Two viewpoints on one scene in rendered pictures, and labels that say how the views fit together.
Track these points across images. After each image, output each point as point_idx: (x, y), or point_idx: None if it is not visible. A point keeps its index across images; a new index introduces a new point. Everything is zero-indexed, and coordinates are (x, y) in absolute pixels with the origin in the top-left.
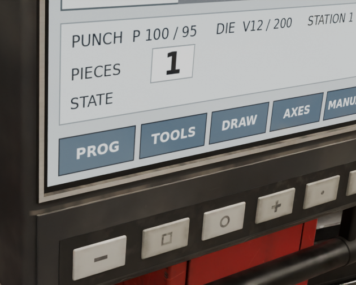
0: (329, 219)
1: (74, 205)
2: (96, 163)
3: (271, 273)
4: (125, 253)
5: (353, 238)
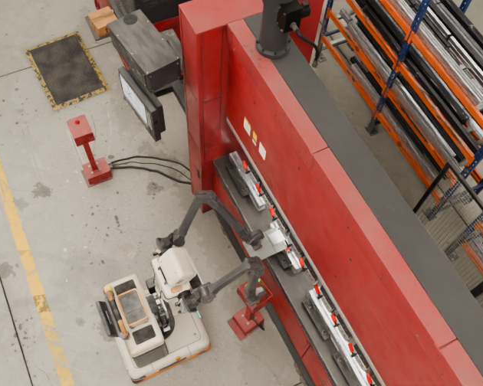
0: (233, 174)
1: (125, 97)
2: (126, 96)
3: None
4: (128, 104)
5: None
